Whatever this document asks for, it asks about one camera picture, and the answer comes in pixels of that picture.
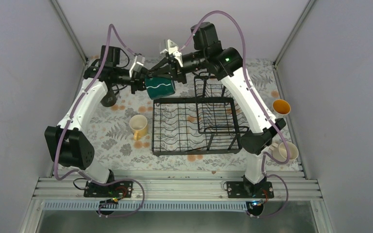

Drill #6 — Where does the yellow mug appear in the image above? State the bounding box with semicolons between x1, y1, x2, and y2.
129;115;148;141

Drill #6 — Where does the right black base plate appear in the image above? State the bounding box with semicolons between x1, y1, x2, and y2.
224;181;274;199

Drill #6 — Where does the white mug orange interior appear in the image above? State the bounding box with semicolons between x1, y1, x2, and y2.
272;99;291;118

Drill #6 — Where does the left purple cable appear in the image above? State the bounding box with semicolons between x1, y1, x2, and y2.
52;23;146;218

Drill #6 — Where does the aluminium frame post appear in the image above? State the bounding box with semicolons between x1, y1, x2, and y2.
49;0;88;63
273;0;317;69

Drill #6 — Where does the black mug white rim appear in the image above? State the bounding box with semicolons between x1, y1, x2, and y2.
101;89;117;107

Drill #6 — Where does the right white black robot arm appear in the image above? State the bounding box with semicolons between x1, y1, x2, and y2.
145;22;286;198

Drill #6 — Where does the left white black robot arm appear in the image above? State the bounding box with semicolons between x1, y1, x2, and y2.
44;45;148;197

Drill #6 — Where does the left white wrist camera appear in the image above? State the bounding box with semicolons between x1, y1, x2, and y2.
129;54;145;78

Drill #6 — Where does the left aluminium frame post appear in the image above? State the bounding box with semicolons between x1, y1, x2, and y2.
49;0;88;63

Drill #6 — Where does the grey slotted cable duct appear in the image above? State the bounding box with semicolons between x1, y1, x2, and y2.
43;200;247;212

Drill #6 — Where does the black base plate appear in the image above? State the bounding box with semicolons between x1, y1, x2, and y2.
224;181;274;199
83;181;133;199

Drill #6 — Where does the right aluminium frame post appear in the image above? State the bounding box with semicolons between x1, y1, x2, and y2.
273;0;317;69

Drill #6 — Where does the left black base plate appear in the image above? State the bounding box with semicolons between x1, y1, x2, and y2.
83;181;133;199

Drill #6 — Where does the dark green mug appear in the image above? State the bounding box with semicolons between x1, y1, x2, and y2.
145;77;176;100

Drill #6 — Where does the beige cream mug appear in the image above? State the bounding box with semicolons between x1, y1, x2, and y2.
269;142;299;162

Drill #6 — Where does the purple cable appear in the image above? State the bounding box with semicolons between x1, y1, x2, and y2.
52;23;146;218
177;11;292;219

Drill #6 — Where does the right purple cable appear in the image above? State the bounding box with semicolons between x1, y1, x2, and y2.
177;11;292;219

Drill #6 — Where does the black wire dish rack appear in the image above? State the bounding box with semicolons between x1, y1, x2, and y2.
152;72;250;156

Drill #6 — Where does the aluminium mounting rail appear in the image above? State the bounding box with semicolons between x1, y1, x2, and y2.
33;178;323;201

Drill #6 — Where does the floral patterned tablecloth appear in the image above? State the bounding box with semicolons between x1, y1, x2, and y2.
84;58;300;172

